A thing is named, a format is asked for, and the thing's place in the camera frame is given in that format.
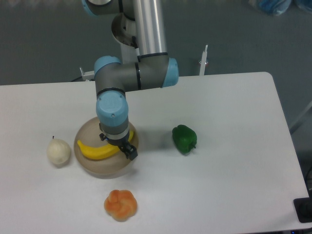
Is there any beige round plate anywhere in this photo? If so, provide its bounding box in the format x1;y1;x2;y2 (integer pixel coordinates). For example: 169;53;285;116
74;117;136;178

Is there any blue plastic bag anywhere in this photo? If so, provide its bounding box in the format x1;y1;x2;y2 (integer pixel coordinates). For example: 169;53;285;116
248;0;312;16

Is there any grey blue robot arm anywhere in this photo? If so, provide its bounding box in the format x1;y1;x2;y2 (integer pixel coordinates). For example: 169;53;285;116
82;0;179;160

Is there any black device at edge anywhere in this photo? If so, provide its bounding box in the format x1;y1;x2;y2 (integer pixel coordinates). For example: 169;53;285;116
293;197;312;223

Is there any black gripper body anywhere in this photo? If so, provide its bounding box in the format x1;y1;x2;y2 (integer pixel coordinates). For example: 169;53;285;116
99;123;130;146

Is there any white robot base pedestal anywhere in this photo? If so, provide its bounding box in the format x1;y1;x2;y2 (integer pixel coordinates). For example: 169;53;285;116
111;13;139;64

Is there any green bell pepper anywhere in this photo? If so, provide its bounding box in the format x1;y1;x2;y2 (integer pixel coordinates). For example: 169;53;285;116
172;125;197;155

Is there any yellow banana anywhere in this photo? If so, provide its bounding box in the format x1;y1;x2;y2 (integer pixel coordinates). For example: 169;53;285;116
77;140;121;160

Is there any white metal bracket left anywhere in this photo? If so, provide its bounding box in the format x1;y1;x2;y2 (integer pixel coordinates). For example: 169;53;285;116
79;67;95;81

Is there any white metal post right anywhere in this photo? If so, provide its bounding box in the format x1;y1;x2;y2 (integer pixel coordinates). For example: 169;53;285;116
199;44;208;76

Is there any orange braided bread roll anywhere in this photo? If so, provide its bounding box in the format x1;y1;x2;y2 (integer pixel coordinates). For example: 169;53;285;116
103;190;137;222

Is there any white pear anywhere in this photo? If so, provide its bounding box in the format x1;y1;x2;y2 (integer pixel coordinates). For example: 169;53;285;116
46;138;71;165

